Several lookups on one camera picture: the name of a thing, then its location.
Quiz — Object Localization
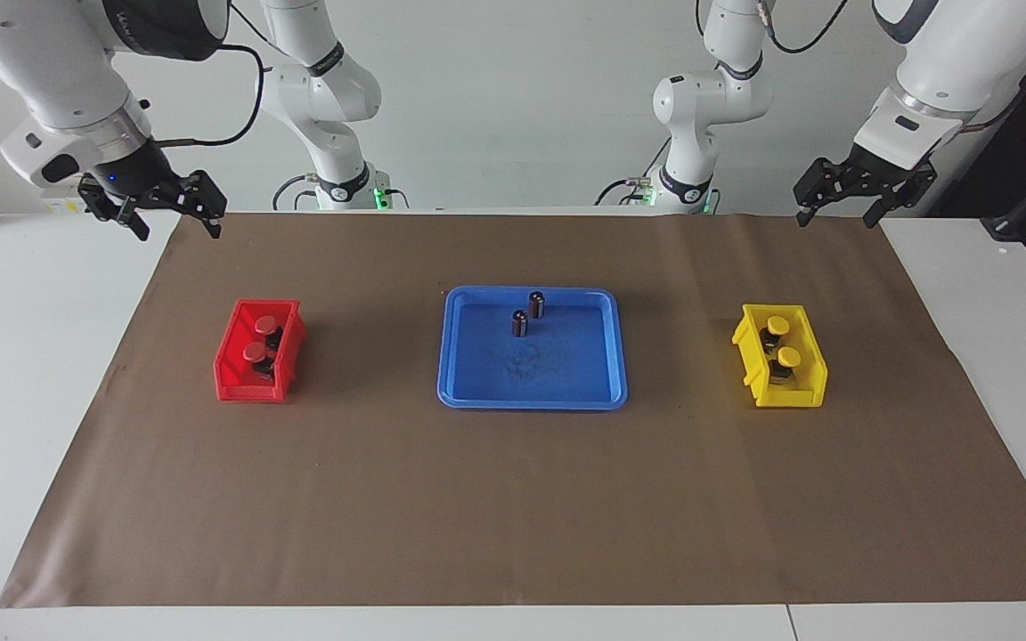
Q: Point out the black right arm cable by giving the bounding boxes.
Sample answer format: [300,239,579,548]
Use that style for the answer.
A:
[152,0,278,148]

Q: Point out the yellow plastic bin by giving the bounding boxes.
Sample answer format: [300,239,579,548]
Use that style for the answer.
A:
[731,304,829,409]

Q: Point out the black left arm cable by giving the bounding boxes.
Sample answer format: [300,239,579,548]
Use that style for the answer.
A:
[696,0,851,55]

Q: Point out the blue plastic tray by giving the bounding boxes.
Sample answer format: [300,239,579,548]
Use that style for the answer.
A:
[437,285,629,411]

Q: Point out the black base cable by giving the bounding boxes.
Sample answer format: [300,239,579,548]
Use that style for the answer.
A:
[596,176,656,207]
[272,174,318,211]

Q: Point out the red plastic bin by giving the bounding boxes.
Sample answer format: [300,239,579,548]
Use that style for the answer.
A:
[213,298,307,403]

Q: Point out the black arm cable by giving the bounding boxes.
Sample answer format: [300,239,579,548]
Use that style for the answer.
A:
[696,0,851,55]
[152,0,278,148]

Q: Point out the brown paper mat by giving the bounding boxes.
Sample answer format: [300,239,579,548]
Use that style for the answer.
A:
[0,212,1026,609]

